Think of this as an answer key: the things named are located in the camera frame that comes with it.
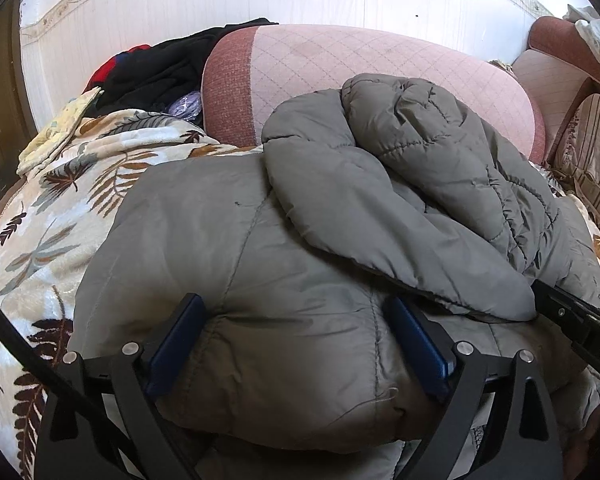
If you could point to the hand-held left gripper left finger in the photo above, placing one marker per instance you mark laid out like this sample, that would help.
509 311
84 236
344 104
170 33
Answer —
175 345

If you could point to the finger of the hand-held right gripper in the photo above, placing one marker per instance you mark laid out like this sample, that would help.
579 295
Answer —
560 310

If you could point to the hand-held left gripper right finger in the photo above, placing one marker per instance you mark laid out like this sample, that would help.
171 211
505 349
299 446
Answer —
420 350

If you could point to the grey quilted hooded jacket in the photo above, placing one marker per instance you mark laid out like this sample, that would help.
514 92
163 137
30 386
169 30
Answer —
290 240

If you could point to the leaf print fleece blanket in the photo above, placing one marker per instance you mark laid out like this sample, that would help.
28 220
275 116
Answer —
55 240

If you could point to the striped beige cushion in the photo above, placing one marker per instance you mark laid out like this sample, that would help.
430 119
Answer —
595 145

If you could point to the clear plastic bag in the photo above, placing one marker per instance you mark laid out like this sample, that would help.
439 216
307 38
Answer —
187 105

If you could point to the pink brown sofa armrest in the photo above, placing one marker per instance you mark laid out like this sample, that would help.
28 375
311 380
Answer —
545 67

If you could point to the pale yellow cloth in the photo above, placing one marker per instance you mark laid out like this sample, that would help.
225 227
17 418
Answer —
55 132

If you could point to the black clothing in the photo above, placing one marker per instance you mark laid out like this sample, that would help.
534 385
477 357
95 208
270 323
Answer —
170 70

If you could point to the white crumpled cloth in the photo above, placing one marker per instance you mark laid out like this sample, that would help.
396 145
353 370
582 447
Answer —
597 35

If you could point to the red clothing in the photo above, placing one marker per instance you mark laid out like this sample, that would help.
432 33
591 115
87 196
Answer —
102 72

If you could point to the brown door with glass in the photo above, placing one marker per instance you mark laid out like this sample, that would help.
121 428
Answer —
0 110

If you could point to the pink bolster cushion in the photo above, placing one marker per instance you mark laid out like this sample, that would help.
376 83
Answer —
355 55

